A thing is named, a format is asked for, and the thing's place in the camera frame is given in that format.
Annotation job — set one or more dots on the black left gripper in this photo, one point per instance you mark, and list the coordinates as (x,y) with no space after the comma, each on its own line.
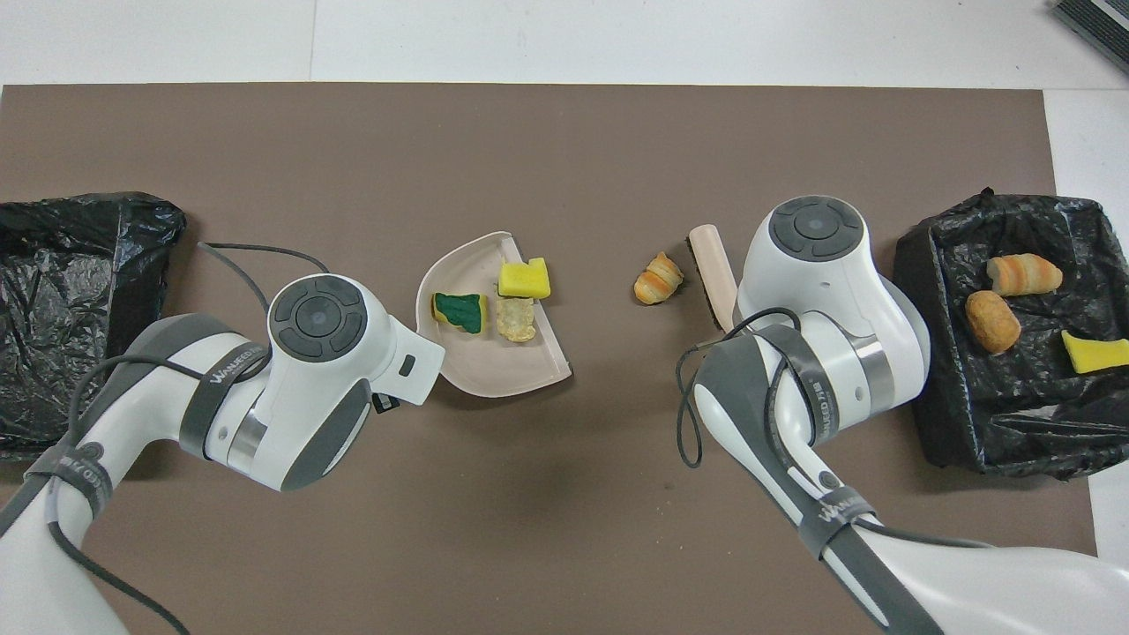
(386,404)

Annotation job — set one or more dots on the beige plastic dustpan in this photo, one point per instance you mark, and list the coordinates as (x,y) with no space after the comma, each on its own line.
(494,366)

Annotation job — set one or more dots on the yellow sponge with green pad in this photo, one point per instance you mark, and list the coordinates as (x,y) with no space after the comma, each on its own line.
(460,311)

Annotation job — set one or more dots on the pale dumpling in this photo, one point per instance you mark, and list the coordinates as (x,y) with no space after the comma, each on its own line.
(516,320)

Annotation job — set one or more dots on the notched yellow sponge piece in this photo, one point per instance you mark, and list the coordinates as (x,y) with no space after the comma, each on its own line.
(524,280)

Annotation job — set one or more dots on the small striped croissant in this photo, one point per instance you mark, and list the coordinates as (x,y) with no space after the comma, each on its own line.
(658,280)

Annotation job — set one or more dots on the beige brush with black bristles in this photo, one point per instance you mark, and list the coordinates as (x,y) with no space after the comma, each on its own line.
(716,273)

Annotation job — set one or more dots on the brown potato shaped bread roll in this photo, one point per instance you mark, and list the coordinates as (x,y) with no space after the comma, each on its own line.
(992,322)

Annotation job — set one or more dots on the orange striped croissant piece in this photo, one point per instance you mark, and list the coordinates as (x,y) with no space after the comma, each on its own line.
(1023,273)

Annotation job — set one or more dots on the plain yellow sponge piece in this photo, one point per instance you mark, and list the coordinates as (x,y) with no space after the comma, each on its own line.
(1095,351)

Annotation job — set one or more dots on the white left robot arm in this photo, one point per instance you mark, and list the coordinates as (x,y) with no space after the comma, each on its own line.
(317,370)

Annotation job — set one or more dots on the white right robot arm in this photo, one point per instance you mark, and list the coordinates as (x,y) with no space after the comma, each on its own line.
(820,291)

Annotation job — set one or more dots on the bin lined with black bag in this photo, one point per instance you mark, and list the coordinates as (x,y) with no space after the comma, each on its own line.
(1014,414)
(71,291)

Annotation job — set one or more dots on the brown table mat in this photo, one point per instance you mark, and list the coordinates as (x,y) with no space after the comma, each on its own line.
(564,529)

